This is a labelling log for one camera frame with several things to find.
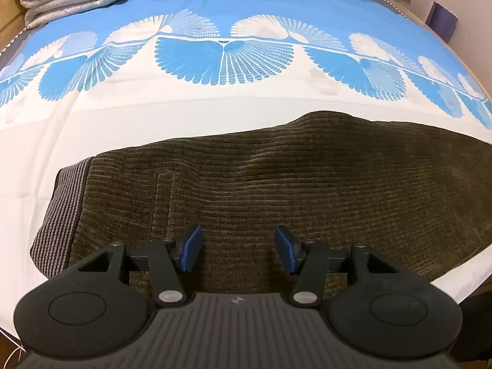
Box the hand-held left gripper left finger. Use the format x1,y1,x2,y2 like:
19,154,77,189
79,225,204,309

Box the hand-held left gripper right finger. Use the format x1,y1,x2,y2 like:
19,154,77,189
274,225,400,309

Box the brown corduroy pants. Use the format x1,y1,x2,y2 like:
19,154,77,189
30,111,492,305

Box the blue white printed bedsheet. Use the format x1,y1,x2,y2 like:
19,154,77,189
0,0,492,354

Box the purple box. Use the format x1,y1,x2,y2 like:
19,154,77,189
424,2,460,44

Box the wooden headboard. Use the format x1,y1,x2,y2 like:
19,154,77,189
0,0,28,44

